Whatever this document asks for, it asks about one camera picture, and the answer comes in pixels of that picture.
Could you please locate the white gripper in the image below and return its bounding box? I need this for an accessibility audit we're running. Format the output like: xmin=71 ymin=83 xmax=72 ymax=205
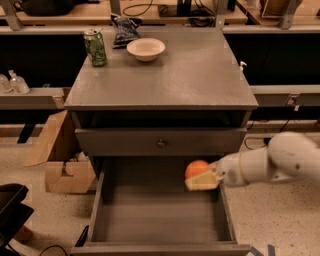
xmin=185 ymin=153 xmax=243 ymax=191

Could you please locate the orange fruit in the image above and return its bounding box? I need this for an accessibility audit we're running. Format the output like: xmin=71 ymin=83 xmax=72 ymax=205
xmin=185 ymin=160 xmax=209 ymax=179

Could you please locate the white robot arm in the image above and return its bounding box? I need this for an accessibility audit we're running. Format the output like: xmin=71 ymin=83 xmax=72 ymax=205
xmin=185 ymin=132 xmax=320 ymax=191

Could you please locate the grey drawer cabinet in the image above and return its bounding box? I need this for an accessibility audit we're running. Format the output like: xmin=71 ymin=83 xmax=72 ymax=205
xmin=66 ymin=27 xmax=257 ymax=172

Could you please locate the open grey middle drawer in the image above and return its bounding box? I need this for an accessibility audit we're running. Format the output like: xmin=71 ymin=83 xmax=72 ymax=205
xmin=71 ymin=157 xmax=250 ymax=256

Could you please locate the grey top drawer with knob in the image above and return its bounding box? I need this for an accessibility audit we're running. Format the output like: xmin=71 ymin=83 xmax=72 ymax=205
xmin=75 ymin=128 xmax=247 ymax=156

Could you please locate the small white pump bottle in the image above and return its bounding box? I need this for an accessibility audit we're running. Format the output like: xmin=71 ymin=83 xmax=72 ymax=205
xmin=239 ymin=61 xmax=247 ymax=71

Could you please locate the white ceramic bowl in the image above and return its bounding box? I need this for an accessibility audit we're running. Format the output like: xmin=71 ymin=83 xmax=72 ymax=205
xmin=127 ymin=38 xmax=166 ymax=62

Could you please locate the brown cardboard box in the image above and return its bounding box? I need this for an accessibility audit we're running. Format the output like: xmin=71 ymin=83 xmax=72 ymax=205
xmin=23 ymin=110 xmax=96 ymax=194

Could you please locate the blue chip bag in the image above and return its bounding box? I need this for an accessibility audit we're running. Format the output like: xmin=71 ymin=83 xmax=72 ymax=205
xmin=111 ymin=14 xmax=142 ymax=49

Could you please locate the green soda can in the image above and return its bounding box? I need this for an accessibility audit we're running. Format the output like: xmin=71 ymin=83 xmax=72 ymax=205
xmin=83 ymin=29 xmax=107 ymax=67

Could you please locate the black chair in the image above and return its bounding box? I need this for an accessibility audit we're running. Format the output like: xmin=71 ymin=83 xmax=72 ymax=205
xmin=0 ymin=184 xmax=34 ymax=256

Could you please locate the black bag on desk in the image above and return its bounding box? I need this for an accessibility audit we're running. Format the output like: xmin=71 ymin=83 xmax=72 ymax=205
xmin=19 ymin=0 xmax=76 ymax=17

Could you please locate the black floor cable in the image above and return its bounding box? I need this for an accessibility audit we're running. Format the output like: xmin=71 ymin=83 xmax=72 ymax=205
xmin=243 ymin=119 xmax=291 ymax=151

